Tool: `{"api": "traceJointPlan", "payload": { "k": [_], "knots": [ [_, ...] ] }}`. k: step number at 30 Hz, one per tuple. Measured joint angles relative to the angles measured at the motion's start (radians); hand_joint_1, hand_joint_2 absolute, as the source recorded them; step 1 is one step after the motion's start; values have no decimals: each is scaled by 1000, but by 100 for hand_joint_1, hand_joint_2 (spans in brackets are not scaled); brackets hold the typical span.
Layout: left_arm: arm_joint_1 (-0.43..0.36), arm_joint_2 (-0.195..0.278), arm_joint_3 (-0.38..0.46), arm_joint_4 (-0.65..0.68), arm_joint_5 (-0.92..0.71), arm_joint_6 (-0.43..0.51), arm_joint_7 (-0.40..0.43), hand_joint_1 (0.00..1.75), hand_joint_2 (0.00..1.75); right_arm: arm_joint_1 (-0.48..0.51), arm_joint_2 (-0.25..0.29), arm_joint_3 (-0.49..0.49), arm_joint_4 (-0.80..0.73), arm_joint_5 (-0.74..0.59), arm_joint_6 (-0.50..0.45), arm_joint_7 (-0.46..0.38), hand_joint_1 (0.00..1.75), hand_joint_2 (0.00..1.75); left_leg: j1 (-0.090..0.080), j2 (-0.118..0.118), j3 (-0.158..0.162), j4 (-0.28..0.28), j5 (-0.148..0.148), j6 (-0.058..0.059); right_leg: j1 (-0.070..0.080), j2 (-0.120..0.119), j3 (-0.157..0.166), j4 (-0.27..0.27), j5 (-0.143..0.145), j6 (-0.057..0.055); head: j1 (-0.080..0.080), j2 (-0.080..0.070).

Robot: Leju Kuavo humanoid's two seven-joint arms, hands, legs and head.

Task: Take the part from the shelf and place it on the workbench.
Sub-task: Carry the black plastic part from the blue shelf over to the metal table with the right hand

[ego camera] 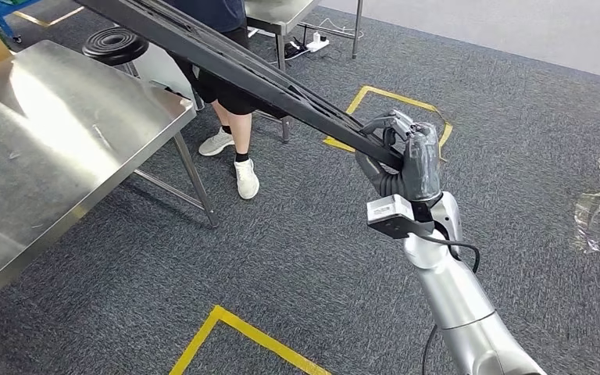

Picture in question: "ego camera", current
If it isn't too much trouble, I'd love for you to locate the black power adapter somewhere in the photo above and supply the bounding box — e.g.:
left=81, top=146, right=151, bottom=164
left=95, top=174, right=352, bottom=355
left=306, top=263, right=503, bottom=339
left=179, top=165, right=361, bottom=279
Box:
left=284, top=41, right=309, bottom=59

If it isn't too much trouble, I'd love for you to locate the black round stool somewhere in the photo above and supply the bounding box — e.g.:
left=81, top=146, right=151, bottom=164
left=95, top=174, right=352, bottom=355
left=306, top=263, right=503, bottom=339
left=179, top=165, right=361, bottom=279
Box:
left=81, top=27, right=150, bottom=79

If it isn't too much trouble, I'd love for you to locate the person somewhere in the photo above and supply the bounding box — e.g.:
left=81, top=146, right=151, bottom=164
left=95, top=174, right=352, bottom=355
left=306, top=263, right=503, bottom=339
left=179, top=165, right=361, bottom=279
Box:
left=162, top=0, right=288, bottom=202

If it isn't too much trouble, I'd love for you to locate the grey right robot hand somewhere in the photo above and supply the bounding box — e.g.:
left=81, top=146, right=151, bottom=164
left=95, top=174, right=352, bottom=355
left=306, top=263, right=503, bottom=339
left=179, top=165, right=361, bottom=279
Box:
left=354, top=109, right=443, bottom=204

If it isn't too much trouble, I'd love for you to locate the black plastic mounting plate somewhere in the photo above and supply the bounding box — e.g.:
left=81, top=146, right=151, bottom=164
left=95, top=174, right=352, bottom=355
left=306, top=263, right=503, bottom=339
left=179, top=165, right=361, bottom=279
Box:
left=74, top=0, right=405, bottom=171

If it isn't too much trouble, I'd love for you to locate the steel side table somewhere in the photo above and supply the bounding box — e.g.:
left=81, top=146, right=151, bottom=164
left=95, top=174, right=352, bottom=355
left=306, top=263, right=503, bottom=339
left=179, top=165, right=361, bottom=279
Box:
left=245, top=0, right=365, bottom=145

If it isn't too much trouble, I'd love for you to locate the blue metal shelf rack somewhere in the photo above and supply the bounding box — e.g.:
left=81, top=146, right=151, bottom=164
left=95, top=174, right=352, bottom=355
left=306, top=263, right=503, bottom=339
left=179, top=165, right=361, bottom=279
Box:
left=0, top=0, right=42, bottom=45

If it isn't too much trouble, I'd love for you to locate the white power strip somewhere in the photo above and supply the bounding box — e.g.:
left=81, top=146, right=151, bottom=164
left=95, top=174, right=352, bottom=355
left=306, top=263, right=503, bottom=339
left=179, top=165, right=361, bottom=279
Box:
left=305, top=31, right=331, bottom=53

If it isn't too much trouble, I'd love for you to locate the white cable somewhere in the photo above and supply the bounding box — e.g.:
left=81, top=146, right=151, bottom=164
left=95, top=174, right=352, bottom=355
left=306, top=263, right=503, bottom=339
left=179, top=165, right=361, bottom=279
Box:
left=320, top=18, right=366, bottom=41

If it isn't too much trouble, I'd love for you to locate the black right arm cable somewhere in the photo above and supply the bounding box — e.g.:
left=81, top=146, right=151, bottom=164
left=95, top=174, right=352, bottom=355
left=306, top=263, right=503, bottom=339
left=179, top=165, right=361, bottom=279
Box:
left=421, top=235, right=482, bottom=375

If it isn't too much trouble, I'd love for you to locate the stainless steel workbench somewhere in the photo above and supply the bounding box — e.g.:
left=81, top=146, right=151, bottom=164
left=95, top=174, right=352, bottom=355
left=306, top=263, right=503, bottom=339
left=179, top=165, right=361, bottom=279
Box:
left=0, top=40, right=221, bottom=318

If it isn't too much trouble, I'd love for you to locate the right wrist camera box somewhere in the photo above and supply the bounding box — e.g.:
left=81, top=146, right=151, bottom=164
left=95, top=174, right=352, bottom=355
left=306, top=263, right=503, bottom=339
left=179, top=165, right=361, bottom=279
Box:
left=366, top=194, right=436, bottom=240

